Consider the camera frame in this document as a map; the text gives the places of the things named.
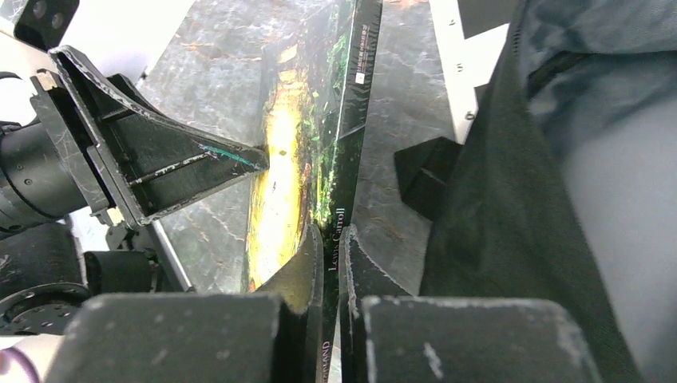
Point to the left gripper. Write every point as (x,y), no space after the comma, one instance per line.
(97,142)

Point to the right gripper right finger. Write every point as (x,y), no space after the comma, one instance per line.
(388,335)

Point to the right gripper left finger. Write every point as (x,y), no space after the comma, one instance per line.
(271,335)

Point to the black backpack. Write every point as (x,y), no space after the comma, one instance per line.
(565,188)

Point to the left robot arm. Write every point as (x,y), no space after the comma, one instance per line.
(49,270)

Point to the black white chessboard mat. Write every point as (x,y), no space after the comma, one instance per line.
(470,36)

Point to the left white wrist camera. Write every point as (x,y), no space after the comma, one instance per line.
(29,29)

